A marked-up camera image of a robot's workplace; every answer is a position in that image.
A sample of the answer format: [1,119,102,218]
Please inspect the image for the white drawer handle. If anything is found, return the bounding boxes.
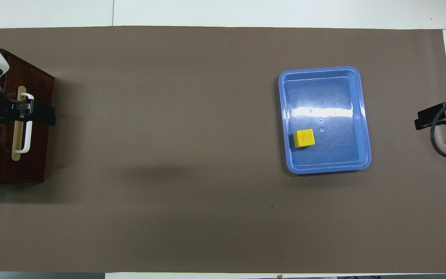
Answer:
[15,92,35,154]

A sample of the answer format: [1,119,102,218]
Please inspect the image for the dark wooden drawer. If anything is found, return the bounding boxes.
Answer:
[0,48,55,184]

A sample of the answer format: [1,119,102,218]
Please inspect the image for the yellow cube block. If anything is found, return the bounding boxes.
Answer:
[293,129,316,149]

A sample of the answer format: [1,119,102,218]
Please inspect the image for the blue plastic tray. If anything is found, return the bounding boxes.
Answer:
[278,66,372,175]

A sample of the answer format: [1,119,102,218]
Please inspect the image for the brown table mat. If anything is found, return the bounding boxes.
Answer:
[0,26,446,274]

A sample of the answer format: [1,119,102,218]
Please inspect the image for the beige handle backing plate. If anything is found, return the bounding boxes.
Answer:
[11,86,26,161]

